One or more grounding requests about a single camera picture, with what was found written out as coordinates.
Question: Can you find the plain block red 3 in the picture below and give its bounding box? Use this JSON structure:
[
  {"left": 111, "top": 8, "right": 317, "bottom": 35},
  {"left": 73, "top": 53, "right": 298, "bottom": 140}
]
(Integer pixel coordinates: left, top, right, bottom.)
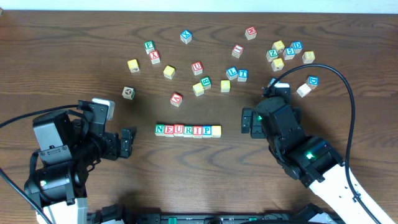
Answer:
[{"left": 296, "top": 83, "right": 312, "bottom": 98}]

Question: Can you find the blue T block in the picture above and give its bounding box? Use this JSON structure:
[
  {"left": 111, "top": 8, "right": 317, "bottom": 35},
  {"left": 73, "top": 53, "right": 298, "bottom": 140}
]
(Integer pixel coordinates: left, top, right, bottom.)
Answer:
[{"left": 238, "top": 69, "right": 248, "bottom": 82}]

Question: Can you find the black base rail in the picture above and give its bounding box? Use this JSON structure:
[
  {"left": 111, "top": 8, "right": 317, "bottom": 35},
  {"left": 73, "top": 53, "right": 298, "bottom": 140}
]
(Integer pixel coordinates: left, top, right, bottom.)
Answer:
[{"left": 87, "top": 213, "right": 336, "bottom": 224}]

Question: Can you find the blue 2 block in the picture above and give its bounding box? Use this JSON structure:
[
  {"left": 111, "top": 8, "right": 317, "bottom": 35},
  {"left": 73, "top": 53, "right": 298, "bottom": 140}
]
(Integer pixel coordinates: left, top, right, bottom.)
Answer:
[{"left": 267, "top": 77, "right": 276, "bottom": 87}]

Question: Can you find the blue L block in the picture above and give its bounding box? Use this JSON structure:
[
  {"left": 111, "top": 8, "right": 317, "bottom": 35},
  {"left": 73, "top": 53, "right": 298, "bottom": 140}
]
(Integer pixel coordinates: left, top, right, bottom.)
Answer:
[{"left": 226, "top": 67, "right": 238, "bottom": 80}]

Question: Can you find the yellow S block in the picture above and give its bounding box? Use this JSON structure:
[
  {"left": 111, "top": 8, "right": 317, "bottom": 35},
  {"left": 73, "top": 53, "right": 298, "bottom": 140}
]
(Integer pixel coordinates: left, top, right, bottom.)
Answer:
[{"left": 211, "top": 126, "right": 222, "bottom": 138}]

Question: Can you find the blue d block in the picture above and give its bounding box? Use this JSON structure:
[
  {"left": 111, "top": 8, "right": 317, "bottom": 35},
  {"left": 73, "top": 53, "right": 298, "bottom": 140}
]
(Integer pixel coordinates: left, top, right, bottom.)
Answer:
[
  {"left": 290, "top": 41, "right": 303, "bottom": 54},
  {"left": 306, "top": 76, "right": 319, "bottom": 90}
]

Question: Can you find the red i block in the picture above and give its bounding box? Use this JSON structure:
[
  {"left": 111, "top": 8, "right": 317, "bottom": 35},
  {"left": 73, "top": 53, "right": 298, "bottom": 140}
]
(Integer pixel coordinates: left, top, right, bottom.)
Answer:
[
  {"left": 231, "top": 44, "right": 244, "bottom": 58},
  {"left": 193, "top": 126, "right": 203, "bottom": 138}
]

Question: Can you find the red A block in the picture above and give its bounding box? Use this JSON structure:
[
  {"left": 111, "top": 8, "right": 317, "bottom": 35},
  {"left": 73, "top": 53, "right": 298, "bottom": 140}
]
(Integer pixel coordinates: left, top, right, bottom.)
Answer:
[{"left": 170, "top": 93, "right": 183, "bottom": 107}]

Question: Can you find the blue D block far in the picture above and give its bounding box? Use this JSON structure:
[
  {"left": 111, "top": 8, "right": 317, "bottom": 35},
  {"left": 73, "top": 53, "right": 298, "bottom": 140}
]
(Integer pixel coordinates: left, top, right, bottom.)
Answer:
[{"left": 290, "top": 41, "right": 303, "bottom": 54}]

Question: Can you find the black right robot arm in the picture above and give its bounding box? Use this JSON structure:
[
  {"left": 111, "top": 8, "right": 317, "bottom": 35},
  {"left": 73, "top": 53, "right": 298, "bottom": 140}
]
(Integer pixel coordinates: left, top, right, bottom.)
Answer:
[{"left": 241, "top": 88, "right": 393, "bottom": 223}]

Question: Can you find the white picture block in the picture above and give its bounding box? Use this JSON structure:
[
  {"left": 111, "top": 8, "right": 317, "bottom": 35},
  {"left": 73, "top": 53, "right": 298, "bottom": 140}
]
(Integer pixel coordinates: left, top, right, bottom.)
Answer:
[{"left": 122, "top": 86, "right": 136, "bottom": 100}]

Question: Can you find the blue D block near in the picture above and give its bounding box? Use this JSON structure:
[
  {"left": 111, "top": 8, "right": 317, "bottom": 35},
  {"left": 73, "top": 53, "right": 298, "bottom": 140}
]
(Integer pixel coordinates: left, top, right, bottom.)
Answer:
[{"left": 306, "top": 76, "right": 319, "bottom": 90}]

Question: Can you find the green B block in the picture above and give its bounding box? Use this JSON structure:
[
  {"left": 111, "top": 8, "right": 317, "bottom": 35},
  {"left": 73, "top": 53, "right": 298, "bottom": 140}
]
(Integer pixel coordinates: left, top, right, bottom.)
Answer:
[{"left": 200, "top": 77, "right": 211, "bottom": 90}]

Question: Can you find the yellow O block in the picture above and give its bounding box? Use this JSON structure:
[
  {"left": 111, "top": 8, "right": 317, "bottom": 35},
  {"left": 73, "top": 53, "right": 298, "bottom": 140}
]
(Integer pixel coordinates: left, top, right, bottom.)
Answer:
[{"left": 220, "top": 80, "right": 231, "bottom": 93}]

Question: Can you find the red Y block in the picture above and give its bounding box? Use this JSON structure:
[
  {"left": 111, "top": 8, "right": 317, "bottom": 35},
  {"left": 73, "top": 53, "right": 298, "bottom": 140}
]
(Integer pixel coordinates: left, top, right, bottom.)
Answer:
[{"left": 149, "top": 50, "right": 160, "bottom": 64}]

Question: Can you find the green Z block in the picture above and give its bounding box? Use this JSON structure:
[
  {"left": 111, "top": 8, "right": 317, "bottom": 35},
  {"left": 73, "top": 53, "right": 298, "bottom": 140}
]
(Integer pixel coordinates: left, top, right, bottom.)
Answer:
[{"left": 266, "top": 49, "right": 279, "bottom": 62}]

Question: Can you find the blue 5 block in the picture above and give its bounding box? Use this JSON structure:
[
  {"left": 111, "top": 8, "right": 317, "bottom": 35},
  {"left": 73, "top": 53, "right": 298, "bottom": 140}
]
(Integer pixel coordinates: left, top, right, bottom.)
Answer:
[{"left": 283, "top": 47, "right": 295, "bottom": 60}]

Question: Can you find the blue P block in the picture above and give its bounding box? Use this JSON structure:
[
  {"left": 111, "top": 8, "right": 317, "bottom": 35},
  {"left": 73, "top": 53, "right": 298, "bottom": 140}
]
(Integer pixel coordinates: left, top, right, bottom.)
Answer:
[{"left": 202, "top": 126, "right": 212, "bottom": 138}]

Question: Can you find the red u block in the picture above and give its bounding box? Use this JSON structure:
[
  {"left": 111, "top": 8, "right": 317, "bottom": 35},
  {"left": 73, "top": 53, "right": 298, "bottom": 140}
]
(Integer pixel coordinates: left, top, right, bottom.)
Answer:
[
  {"left": 192, "top": 61, "right": 203, "bottom": 75},
  {"left": 174, "top": 124, "right": 184, "bottom": 136}
]

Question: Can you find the red M block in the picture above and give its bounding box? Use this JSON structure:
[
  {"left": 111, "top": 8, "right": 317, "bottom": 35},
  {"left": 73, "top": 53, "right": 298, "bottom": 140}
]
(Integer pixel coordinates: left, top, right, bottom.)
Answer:
[{"left": 245, "top": 26, "right": 257, "bottom": 40}]

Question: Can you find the red E block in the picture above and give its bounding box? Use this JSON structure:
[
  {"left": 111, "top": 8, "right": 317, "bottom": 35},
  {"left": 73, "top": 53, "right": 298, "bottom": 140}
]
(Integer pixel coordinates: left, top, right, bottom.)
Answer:
[{"left": 164, "top": 125, "right": 174, "bottom": 137}]

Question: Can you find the blue X block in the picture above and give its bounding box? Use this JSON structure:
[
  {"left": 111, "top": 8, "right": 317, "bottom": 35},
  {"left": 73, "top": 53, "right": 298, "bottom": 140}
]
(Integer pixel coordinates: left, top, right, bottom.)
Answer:
[{"left": 180, "top": 30, "right": 192, "bottom": 44}]

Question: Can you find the green R block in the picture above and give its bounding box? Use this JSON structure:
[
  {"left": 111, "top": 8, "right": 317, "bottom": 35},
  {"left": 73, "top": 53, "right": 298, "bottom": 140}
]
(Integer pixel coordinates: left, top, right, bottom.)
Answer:
[{"left": 183, "top": 125, "right": 193, "bottom": 138}]

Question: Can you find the green N block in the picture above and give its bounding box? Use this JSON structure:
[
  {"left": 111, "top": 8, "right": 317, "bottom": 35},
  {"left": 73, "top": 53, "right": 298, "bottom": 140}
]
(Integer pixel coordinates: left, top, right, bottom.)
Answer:
[{"left": 154, "top": 124, "right": 165, "bottom": 136}]

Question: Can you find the yellow picture block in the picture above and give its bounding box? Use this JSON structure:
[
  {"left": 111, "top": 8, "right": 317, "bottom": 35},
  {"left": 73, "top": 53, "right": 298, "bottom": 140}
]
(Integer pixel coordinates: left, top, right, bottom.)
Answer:
[{"left": 272, "top": 40, "right": 285, "bottom": 54}]

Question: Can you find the green F block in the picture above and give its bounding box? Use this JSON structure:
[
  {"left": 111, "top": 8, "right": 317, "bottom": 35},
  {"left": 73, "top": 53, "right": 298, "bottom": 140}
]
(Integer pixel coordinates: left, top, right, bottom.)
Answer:
[{"left": 144, "top": 40, "right": 155, "bottom": 54}]

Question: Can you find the yellow B block right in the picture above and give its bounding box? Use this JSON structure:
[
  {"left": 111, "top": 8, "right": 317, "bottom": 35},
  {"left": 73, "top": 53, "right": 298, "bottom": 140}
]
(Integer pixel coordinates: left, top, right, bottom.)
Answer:
[{"left": 302, "top": 51, "right": 315, "bottom": 64}]

